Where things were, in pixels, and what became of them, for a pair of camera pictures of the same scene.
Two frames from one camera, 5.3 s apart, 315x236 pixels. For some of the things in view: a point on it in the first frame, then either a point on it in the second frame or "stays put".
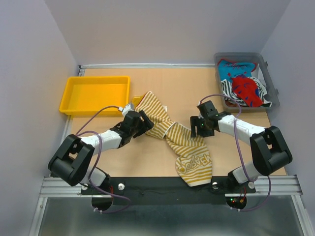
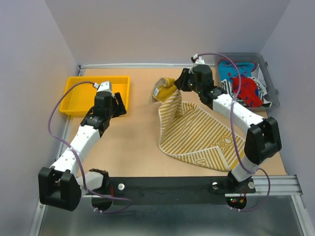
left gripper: (149, 123) → (121, 108)
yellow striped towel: (193, 164) → (192, 135)
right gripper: (195, 121) → (180, 81)
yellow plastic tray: (90, 95) stays put
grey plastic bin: (270, 88) stays put
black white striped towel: (227, 86) stays put
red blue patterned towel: (246, 89) stays put
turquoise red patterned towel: (228, 70) stays put
